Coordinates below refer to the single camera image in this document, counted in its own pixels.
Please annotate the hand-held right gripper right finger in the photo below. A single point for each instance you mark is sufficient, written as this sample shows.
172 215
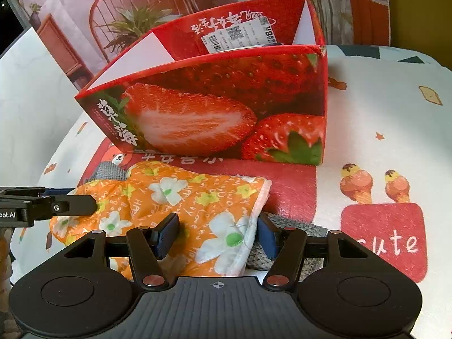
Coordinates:
265 236

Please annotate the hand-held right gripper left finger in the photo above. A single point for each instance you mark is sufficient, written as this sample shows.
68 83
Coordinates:
168 235

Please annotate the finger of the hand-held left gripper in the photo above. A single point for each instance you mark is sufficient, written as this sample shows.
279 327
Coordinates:
35 191
74 205

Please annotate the grey knitted cloth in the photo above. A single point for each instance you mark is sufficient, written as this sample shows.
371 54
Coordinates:
310 229

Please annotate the orange floral cloth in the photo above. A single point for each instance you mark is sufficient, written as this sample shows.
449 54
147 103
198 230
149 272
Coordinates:
197 197

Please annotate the red strawberry print cardboard box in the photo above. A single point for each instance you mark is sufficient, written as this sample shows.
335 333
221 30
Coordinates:
212 113

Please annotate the white marble pattern board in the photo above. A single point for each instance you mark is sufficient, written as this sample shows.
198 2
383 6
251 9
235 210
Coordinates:
35 95

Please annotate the white cartoon print mat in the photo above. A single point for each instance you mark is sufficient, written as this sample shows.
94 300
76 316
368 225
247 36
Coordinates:
370 113

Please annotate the printed room scene backdrop cloth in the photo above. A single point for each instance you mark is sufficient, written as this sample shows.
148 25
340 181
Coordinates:
70 7

